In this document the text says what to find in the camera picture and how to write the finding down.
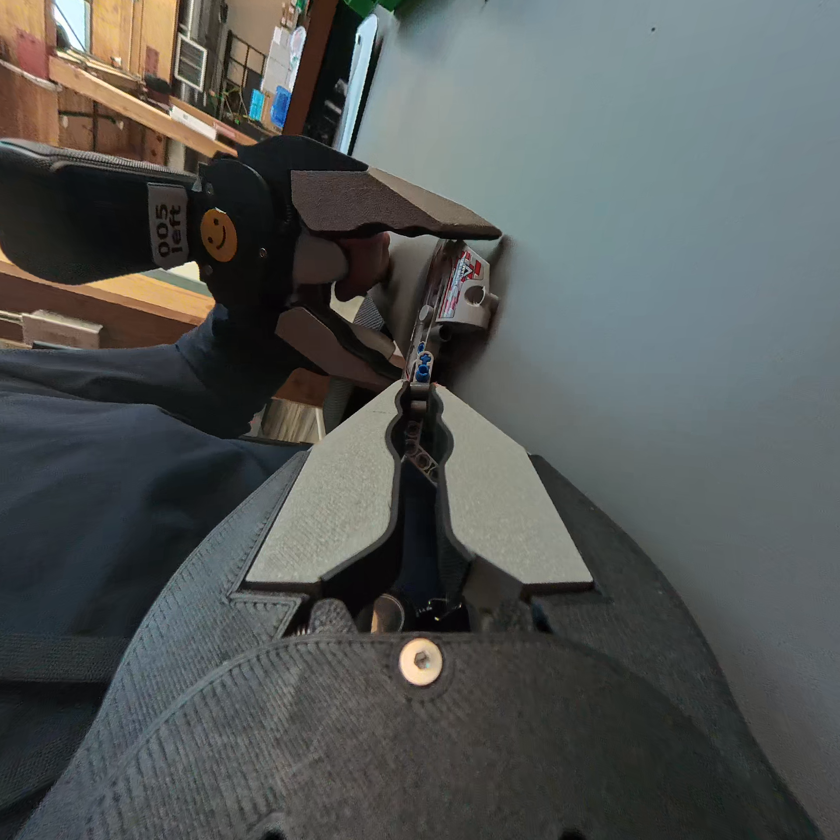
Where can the person's left forearm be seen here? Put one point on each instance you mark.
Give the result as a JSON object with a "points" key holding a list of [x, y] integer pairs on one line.
{"points": [[229, 374]]}

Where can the wooden bench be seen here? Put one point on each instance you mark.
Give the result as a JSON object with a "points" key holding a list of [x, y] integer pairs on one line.
{"points": [[131, 302]]}

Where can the blue plastic bin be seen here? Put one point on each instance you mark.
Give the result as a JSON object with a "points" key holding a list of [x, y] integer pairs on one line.
{"points": [[281, 106]]}

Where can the person's dark clothing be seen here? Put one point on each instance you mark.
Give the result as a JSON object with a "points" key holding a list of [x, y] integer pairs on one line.
{"points": [[98, 512]]}

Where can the wooden post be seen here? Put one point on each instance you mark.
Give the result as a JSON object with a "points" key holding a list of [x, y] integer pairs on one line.
{"points": [[312, 65]]}

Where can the green plastic box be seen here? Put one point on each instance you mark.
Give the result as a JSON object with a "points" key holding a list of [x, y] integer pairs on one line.
{"points": [[377, 4]]}

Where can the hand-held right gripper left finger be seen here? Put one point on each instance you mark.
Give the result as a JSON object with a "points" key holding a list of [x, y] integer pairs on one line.
{"points": [[328, 505]]}

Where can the white window air conditioner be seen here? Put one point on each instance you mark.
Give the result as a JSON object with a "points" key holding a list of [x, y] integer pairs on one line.
{"points": [[190, 62]]}

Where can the white panel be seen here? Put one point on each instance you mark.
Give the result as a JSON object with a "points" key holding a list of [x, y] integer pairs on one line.
{"points": [[358, 79]]}

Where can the person's left hand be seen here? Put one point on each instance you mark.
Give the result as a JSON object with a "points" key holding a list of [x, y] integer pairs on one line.
{"points": [[364, 262]]}

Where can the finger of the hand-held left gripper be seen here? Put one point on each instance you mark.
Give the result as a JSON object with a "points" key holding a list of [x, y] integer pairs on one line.
{"points": [[321, 338], [380, 203]]}

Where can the dark grey lego beam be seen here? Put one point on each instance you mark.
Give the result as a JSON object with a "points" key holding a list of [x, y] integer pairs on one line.
{"points": [[421, 367]]}

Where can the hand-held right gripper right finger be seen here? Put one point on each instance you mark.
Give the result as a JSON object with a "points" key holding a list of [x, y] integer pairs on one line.
{"points": [[512, 518]]}

